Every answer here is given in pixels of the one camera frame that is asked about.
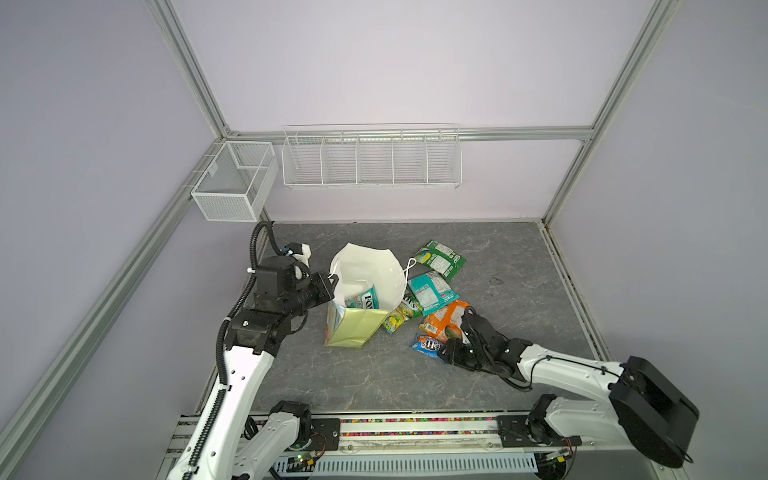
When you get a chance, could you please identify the blue M&M's packet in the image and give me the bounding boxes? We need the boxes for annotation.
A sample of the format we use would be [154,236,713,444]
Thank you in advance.
[411,334,444,359]

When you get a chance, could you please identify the pink-teal Fox's candy packet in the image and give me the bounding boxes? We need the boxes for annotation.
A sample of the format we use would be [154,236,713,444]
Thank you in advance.
[345,286,380,310]

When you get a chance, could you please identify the white and green paper bag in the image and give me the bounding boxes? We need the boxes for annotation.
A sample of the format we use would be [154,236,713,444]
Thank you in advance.
[324,243,415,348]

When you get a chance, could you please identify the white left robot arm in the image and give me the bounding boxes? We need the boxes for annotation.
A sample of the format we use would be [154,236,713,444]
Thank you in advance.
[168,221,338,479]

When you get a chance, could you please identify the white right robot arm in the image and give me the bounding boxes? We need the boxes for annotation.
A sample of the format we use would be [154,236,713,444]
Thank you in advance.
[438,308,700,468]

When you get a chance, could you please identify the orange Fox's candy packet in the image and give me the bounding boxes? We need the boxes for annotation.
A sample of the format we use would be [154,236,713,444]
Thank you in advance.
[419,300,470,343]

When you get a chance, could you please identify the teal Fox's candy packet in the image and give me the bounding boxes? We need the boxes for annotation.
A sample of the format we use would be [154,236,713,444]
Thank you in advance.
[408,271,460,315]

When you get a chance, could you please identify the yellow-green Fox's candy packet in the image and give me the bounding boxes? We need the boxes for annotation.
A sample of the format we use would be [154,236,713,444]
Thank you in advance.
[382,289,423,334]

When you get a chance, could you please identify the green Fox's candy packet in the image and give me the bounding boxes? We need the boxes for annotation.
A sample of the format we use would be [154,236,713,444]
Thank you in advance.
[414,240,466,281]

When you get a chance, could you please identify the small white mesh basket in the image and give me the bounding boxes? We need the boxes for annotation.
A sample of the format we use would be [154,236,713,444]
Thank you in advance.
[192,141,279,223]

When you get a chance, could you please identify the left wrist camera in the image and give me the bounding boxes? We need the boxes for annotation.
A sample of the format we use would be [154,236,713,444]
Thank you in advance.
[283,242,311,267]

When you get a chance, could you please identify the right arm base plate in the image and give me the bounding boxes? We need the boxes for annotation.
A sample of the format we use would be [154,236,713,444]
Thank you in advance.
[496,415,582,448]

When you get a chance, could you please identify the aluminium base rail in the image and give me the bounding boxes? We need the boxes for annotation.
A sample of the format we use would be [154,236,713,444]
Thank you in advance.
[164,409,673,458]

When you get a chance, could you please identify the long white wire shelf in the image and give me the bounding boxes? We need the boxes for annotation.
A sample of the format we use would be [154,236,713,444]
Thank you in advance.
[282,123,463,189]

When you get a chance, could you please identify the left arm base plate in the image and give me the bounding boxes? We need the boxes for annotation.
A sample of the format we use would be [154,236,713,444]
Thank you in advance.
[286,417,341,452]

